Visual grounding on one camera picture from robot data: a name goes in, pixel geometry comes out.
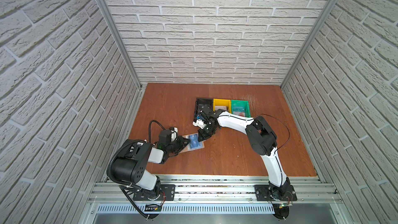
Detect green storage bin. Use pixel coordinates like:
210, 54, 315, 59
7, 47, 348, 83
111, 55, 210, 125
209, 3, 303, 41
231, 100, 251, 118

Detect cards in green bin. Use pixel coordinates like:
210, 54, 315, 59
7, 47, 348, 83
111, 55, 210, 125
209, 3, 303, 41
232, 106, 246, 117

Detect aluminium rail frame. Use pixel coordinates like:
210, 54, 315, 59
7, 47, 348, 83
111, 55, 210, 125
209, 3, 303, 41
86, 174, 346, 215

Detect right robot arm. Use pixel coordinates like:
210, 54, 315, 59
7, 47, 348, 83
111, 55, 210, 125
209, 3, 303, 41
196, 106, 291, 199

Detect tan leather card holder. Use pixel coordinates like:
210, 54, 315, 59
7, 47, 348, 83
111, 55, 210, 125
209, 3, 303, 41
181, 133, 205, 153

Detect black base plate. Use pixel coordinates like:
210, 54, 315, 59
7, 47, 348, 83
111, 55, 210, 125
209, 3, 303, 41
254, 185, 297, 202
133, 184, 176, 201

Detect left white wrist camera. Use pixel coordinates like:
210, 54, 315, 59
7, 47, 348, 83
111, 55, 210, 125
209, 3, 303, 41
169, 127, 178, 141

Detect yellow storage bin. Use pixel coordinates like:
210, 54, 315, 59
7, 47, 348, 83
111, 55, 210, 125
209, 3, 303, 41
213, 99, 232, 113

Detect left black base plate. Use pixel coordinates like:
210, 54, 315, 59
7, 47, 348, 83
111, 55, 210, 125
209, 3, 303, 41
133, 184, 176, 201

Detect blue credit card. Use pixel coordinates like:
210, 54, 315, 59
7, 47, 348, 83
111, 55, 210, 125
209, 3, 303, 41
188, 133, 203, 150

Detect black storage bin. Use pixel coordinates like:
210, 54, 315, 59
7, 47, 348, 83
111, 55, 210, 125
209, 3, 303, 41
193, 98, 213, 122

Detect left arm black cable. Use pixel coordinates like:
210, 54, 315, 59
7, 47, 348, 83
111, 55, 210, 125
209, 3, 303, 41
148, 120, 165, 144

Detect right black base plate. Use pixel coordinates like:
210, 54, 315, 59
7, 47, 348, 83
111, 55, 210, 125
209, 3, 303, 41
254, 185, 297, 202

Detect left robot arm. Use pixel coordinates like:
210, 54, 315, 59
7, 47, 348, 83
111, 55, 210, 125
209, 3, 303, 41
106, 128, 191, 198

